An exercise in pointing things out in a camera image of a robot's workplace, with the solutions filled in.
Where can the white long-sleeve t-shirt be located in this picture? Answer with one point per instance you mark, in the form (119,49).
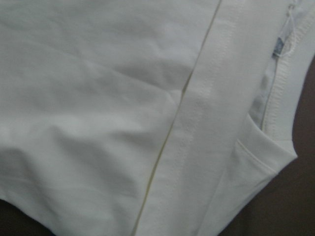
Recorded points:
(147,117)

